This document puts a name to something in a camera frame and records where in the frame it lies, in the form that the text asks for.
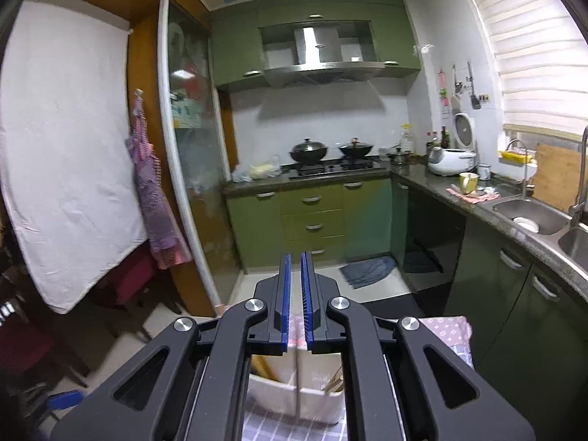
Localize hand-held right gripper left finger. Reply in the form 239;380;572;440
50;252;291;441

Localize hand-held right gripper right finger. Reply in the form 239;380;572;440
301;251;536;441

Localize brown wooden utensil handle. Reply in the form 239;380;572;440
254;355;277;383

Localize white utensil holder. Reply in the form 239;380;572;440
248;315;345;426

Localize grey-blue floor mat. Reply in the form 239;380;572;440
340;256;398;289

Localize green lower cabinets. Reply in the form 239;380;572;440
224;177;588;377

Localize green cabinets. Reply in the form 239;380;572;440
209;0;422;93
224;177;588;377

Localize plastic bag with yellow food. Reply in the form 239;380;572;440
232;156;283;182

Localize black gas stove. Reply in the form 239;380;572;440
288;158;384;180

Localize purple plaid tablecloth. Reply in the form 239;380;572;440
241;340;474;441

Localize black wok with lid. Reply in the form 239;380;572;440
337;137;375;158
289;138;330;164

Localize lilac patterned cloth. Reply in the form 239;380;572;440
420;315;474;345

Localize dark red chair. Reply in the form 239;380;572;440
89;248;184;341
0;276;90;389

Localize purple checkered apron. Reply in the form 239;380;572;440
126;87;191;269

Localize glass sliding door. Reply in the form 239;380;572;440
157;0;240;318

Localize pink dish cloth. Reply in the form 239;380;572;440
447;184;501;205

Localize white rice cooker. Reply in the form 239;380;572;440
426;112;477;178

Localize dark condiment bottles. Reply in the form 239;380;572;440
426;125;453;152

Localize steel range hood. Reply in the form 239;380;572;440
259;21;387;87

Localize blue plastic item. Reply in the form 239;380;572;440
46;390;84;409

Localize thin steel tap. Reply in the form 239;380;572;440
505;139;536;198

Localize yellow sink rack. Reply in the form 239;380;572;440
500;149;534;165

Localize stainless double sink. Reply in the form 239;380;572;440
492;195;588;272

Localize green upper cabinets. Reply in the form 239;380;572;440
209;0;422;93

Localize black hanging spatula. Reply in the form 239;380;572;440
466;61;482;110

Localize white hanging sheet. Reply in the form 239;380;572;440
0;0;148;315

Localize wooden cutting board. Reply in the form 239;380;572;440
533;142;585;212

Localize steel kitchen faucet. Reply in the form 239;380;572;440
569;125;588;227

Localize white window blind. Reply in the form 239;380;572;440
459;0;588;141

